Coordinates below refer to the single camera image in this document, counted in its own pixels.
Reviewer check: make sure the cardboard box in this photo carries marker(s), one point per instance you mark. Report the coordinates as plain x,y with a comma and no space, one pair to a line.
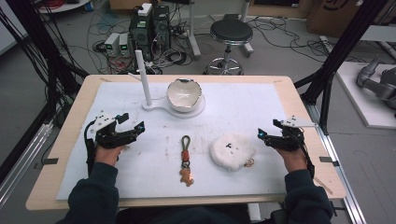
336,15

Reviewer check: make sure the black round stool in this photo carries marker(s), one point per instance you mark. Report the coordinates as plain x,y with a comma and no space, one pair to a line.
231,31

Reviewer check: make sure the white box on tower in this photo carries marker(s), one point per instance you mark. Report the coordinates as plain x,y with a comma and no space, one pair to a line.
145,9

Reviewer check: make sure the black computer tower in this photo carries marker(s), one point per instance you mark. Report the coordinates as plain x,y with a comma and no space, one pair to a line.
140,34
161,26

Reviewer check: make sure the person's right hand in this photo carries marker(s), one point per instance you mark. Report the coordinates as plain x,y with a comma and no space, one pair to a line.
294,160

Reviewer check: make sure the aluminium rail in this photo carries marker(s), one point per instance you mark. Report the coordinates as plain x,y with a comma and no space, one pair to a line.
21,158
342,174

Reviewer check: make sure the white desk leg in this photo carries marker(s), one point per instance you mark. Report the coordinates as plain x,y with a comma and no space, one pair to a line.
193,34
246,28

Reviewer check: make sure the white eggshell-shaped bowl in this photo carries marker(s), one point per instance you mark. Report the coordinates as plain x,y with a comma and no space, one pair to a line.
183,93

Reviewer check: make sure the black tape piece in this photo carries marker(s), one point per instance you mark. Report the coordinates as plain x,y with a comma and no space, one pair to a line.
49,161
327,160

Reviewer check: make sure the wooden table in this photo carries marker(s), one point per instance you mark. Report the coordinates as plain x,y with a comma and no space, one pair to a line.
292,102

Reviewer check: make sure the grey power supply unit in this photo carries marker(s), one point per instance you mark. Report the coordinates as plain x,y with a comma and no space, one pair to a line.
124,44
111,43

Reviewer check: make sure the white stand with pole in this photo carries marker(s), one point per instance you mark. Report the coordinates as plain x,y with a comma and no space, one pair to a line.
143,77

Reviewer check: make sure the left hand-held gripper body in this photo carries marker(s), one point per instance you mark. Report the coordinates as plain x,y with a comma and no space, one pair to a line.
107,137

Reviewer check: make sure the white table mat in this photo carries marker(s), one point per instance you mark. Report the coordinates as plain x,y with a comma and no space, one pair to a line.
218,109

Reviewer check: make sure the white round table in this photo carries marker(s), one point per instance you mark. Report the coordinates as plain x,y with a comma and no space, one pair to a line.
62,6

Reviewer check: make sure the white floor board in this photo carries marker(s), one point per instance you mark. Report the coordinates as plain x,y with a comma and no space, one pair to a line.
351,93

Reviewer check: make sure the person's left hand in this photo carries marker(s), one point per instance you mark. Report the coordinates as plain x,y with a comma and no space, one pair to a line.
107,154

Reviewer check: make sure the white side table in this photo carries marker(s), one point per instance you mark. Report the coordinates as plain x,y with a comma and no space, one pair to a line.
378,33

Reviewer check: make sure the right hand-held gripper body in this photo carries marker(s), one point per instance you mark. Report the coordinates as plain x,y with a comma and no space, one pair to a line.
289,140

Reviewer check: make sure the person's dark lap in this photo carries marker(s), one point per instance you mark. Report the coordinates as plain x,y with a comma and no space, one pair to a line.
180,217

